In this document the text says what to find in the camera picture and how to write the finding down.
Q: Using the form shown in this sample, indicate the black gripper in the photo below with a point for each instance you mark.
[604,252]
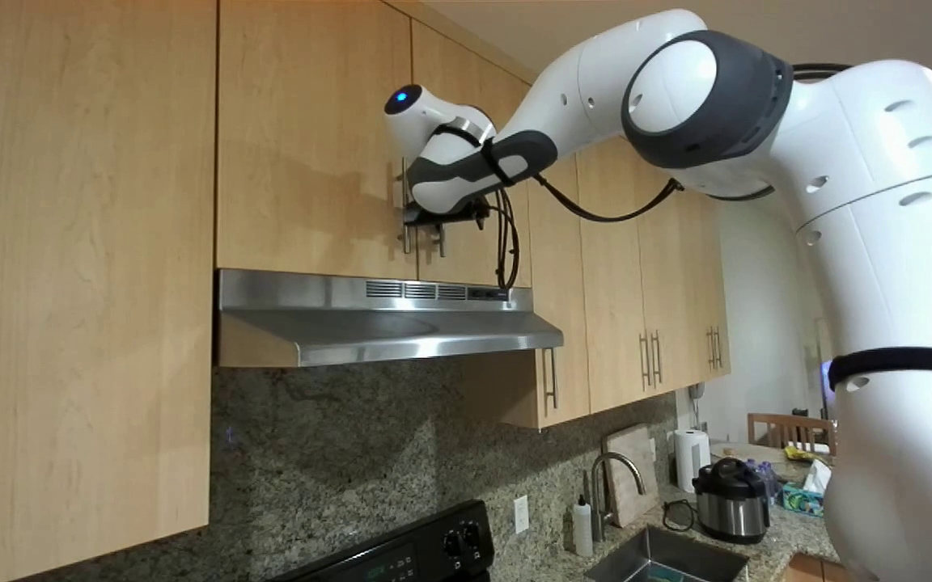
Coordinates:
[428,214]

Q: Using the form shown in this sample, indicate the wooden cabinet door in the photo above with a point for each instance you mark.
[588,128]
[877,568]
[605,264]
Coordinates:
[666,291]
[702,278]
[77,269]
[316,140]
[616,301]
[454,67]
[721,291]
[565,291]

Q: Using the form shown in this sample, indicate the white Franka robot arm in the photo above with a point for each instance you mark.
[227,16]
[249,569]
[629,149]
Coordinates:
[897,214]

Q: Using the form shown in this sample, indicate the black stove control panel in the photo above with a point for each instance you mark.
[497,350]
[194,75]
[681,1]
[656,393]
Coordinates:
[402,553]

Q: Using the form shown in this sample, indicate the stainless steel range hood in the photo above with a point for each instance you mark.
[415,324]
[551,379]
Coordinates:
[378,324]

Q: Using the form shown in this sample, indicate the curved steel faucet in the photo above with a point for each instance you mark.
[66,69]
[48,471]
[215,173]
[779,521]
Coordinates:
[601,487]

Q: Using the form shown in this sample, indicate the white soap dispenser bottle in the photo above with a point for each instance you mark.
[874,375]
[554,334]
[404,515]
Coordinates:
[579,525]

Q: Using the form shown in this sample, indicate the beige cutting board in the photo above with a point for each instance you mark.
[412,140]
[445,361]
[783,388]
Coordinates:
[632,502]

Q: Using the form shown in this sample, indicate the white paper towel roll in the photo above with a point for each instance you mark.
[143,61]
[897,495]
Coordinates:
[683,459]

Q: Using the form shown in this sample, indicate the stainless steel sink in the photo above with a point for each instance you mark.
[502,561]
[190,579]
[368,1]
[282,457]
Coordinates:
[661,553]

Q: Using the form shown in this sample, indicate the steel and black pressure cooker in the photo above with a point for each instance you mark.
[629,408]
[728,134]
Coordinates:
[733,502]

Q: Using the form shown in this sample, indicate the white wall outlet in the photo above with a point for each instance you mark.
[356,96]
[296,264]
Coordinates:
[520,515]

